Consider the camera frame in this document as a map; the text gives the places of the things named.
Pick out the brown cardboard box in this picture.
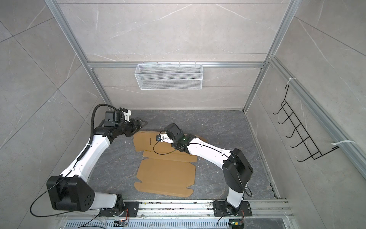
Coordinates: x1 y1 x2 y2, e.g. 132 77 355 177
133 131 197 198

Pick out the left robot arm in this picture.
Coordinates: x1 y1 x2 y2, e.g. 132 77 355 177
46 108 147 217

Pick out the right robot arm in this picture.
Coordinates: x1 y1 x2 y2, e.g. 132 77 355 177
156 123 254 215

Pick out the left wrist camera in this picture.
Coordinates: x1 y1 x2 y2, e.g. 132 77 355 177
119 107 132 122

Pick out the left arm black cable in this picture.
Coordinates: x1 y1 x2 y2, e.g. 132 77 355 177
89 103 118 144

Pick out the white wire mesh basket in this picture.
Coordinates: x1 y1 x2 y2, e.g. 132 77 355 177
134 64 204 90

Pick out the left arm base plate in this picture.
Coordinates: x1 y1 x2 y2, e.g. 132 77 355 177
99 201 140 217

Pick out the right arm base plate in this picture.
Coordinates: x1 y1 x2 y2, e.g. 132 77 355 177
213 200 253 217

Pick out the aluminium mounting rail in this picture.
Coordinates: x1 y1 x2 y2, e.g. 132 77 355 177
56 199 295 220

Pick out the black wire hook rack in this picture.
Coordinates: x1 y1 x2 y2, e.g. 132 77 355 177
273 85 340 163

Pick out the white cable tie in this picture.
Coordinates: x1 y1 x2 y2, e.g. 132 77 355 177
331 140 356 146

